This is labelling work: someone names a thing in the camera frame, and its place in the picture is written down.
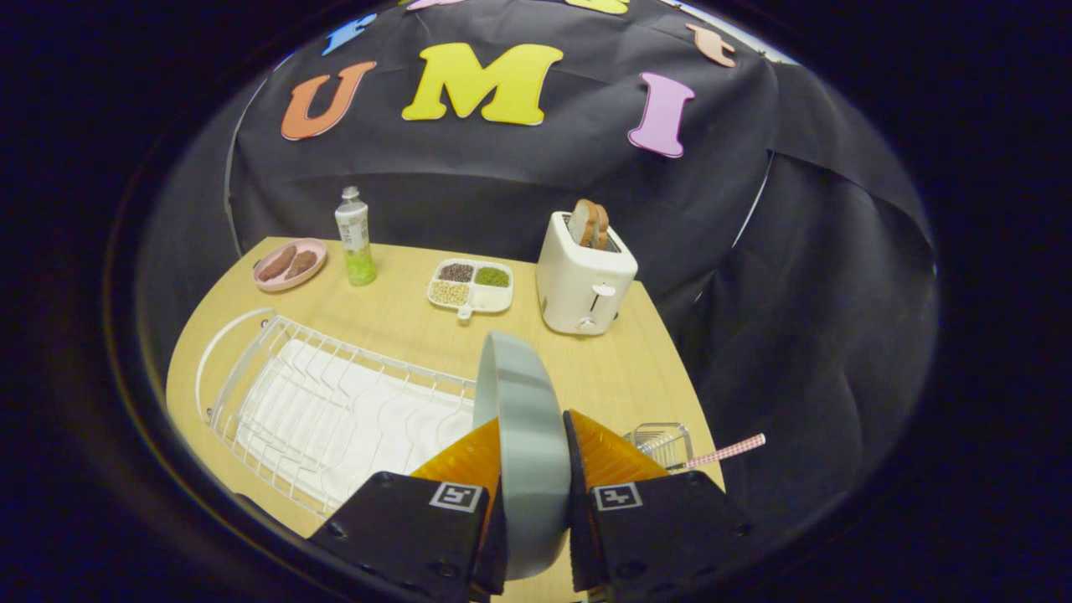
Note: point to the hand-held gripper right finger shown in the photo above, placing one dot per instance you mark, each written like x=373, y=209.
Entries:
x=653, y=528

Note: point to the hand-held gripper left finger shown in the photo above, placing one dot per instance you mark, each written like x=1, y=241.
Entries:
x=402, y=528

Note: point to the pale green plate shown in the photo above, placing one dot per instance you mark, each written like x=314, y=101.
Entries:
x=528, y=435

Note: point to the pink plate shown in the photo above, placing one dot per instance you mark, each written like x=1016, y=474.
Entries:
x=314, y=247

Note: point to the white drip tray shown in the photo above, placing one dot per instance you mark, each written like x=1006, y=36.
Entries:
x=377, y=444

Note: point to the white divided tray with beans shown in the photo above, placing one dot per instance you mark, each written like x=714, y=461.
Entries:
x=469, y=289

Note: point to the white toaster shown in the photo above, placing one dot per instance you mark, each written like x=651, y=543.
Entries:
x=578, y=285

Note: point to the green drink bottle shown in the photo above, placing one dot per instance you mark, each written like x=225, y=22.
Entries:
x=358, y=243

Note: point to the brown bread slice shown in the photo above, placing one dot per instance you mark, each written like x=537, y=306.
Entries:
x=603, y=228
x=582, y=222

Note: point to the black backdrop cloth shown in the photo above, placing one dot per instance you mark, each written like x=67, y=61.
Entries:
x=502, y=184

